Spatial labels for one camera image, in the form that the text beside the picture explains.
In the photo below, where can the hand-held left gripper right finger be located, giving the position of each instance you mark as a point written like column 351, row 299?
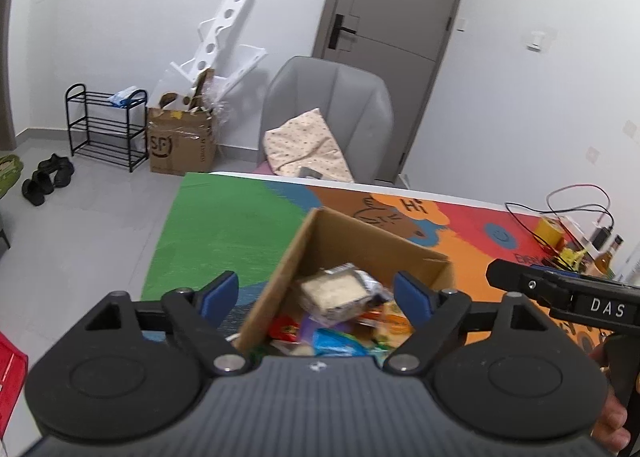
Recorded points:
column 415, row 297

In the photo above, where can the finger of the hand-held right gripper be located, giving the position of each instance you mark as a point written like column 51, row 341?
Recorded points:
column 512, row 279

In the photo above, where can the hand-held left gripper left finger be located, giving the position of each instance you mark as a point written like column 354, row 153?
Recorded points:
column 217, row 297

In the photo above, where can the red snack bar wrapper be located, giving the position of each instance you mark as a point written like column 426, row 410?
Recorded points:
column 285, row 329

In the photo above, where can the clear-wrapped sandwich bread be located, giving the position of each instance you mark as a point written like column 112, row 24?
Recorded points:
column 332, row 292

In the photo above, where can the cardboard box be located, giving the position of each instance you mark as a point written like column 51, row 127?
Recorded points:
column 350, row 237

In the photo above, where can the pile of snack packets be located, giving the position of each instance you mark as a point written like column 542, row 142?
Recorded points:
column 335, row 342

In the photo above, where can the person's right hand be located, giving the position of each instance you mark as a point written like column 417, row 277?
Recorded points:
column 612, row 422

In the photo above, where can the brown glass bottle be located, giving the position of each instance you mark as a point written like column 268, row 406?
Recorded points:
column 607, row 259

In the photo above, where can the yellow green wrapper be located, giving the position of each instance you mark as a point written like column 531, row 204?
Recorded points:
column 572, row 257

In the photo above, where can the yellow tape roll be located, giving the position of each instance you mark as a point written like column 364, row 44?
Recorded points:
column 550, row 231

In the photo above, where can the black charger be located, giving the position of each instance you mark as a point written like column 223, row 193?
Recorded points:
column 601, row 236

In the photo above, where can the white power strip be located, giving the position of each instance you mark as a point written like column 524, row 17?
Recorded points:
column 575, row 232

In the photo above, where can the brown shipping carton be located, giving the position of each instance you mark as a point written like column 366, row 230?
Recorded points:
column 182, row 147

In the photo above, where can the dotted cream cushion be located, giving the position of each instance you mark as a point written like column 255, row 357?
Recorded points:
column 305, row 142

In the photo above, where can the black shoe rack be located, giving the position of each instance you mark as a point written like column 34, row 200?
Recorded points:
column 132, row 137

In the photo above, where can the clear plastic wrap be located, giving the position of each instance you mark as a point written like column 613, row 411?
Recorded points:
column 220, row 97

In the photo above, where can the black shoe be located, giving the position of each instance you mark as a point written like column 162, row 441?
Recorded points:
column 57, row 169
column 37, row 189

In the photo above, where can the grey padded chair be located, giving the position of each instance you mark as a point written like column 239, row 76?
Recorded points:
column 340, row 102

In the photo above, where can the blue and white bag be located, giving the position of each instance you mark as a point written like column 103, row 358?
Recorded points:
column 122, row 97

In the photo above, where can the red plastic basket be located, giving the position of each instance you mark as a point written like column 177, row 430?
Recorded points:
column 10, row 377

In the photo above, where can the green fabric item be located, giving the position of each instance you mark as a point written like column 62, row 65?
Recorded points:
column 9, row 172

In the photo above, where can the white holed rack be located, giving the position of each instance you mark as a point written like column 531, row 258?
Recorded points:
column 225, row 22

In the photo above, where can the grey door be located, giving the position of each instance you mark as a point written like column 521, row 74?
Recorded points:
column 395, row 2

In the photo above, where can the white wall socket cover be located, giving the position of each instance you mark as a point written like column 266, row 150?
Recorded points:
column 592, row 154

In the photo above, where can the white light switch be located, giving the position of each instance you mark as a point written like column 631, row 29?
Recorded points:
column 539, row 39

